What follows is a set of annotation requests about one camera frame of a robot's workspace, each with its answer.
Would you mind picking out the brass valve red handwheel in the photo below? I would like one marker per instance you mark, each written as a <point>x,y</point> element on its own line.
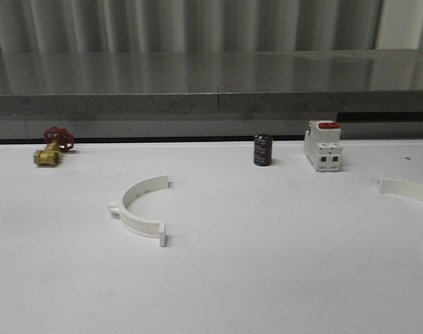
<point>58,140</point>

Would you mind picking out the grey pleated curtain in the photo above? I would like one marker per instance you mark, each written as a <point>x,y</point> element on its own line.
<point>208,26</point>

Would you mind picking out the white half-ring pipe clamp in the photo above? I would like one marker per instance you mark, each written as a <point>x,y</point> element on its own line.
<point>397,187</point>

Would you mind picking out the black cylindrical capacitor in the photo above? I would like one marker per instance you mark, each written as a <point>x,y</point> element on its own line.
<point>262,149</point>

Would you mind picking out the white circuit breaker red switch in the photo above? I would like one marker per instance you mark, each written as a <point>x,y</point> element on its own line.
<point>322,145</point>

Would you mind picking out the grey stone countertop ledge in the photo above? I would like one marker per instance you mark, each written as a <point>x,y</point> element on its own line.
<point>292,84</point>

